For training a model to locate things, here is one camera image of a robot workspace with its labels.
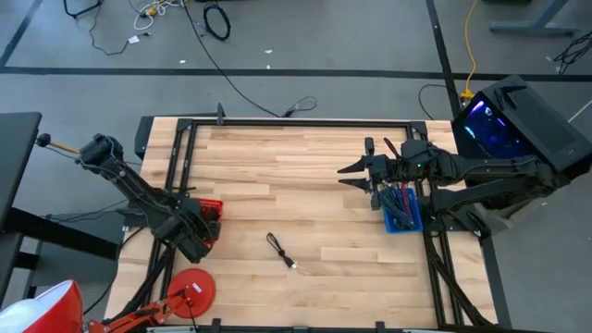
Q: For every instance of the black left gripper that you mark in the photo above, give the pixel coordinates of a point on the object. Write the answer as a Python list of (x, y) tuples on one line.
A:
[(199, 245)]

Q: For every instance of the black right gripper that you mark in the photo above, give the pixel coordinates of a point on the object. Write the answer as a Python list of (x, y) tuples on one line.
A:
[(386, 171)]

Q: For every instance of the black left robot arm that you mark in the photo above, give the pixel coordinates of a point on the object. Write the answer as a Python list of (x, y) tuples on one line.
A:
[(139, 194)]

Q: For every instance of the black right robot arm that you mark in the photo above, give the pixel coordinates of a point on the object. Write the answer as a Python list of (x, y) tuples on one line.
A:
[(485, 168)]

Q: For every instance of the red plastic basket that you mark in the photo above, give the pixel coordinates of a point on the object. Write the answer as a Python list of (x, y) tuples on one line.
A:
[(213, 203)]

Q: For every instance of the red desk lamp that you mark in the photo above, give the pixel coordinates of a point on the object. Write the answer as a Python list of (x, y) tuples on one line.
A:
[(192, 289)]

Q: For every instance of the blue plastic basket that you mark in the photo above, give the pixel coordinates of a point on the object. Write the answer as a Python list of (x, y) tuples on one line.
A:
[(417, 213)]

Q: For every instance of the black corner panel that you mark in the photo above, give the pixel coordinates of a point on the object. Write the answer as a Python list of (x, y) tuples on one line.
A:
[(143, 136)]

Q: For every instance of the black computer tower blue light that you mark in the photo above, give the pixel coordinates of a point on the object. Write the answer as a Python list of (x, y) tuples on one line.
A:
[(532, 120)]

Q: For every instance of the wooden rod black knob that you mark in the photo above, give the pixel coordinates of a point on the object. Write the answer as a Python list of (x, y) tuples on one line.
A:
[(44, 139)]

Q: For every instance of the black desk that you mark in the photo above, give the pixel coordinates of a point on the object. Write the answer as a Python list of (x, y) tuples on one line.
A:
[(16, 152)]

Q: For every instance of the grey desk leg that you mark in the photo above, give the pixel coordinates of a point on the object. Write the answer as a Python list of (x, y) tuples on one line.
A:
[(532, 28)]

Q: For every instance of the black aluminium table frame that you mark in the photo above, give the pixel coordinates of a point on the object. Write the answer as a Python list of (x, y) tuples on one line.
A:
[(300, 123)]

